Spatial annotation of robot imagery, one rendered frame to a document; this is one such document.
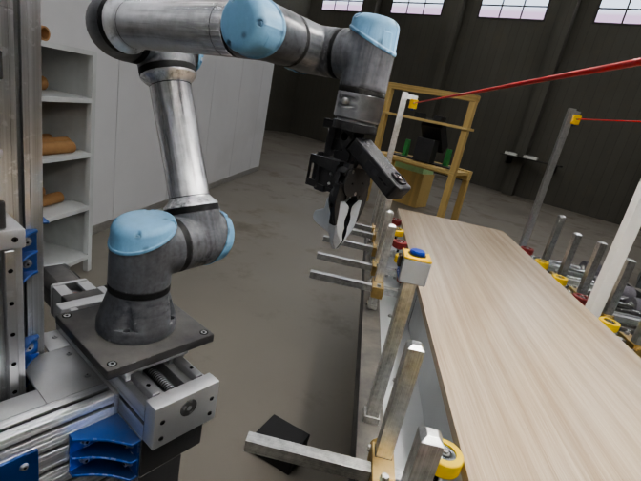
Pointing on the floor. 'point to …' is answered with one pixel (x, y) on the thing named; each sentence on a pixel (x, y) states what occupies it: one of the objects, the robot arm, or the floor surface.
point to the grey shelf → (58, 71)
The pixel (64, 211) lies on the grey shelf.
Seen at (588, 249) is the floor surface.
